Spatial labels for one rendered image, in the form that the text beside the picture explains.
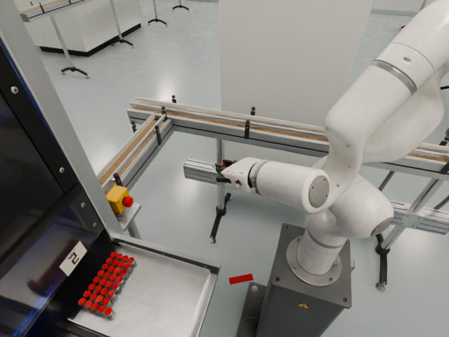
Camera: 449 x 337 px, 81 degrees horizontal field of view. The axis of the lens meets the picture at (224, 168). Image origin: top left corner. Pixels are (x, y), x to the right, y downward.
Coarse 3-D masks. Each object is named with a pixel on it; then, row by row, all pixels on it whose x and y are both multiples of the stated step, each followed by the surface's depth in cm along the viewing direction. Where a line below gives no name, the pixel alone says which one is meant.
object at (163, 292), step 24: (144, 264) 91; (168, 264) 91; (144, 288) 85; (168, 288) 85; (192, 288) 85; (120, 312) 80; (144, 312) 80; (168, 312) 80; (192, 312) 80; (120, 336) 75; (144, 336) 75; (168, 336) 75
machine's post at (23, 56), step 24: (0, 0) 47; (0, 24) 47; (24, 24) 51; (24, 48) 52; (24, 72) 53; (48, 96) 59; (48, 120) 61; (72, 144) 69; (72, 168) 71; (96, 192) 82
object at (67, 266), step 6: (78, 246) 78; (72, 252) 76; (78, 252) 79; (84, 252) 82; (66, 258) 75; (72, 258) 77; (66, 264) 75; (72, 264) 77; (66, 270) 76; (72, 270) 78
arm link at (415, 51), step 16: (448, 0) 41; (416, 16) 43; (432, 16) 41; (448, 16) 40; (400, 32) 45; (416, 32) 42; (432, 32) 41; (448, 32) 40; (400, 48) 43; (416, 48) 42; (432, 48) 41; (448, 48) 41; (400, 64) 42; (416, 64) 42; (432, 64) 42; (448, 64) 47; (416, 80) 43
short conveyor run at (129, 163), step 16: (144, 128) 141; (160, 128) 141; (128, 144) 127; (144, 144) 131; (160, 144) 140; (112, 160) 118; (128, 160) 119; (144, 160) 128; (96, 176) 110; (112, 176) 110; (128, 176) 117; (128, 192) 119
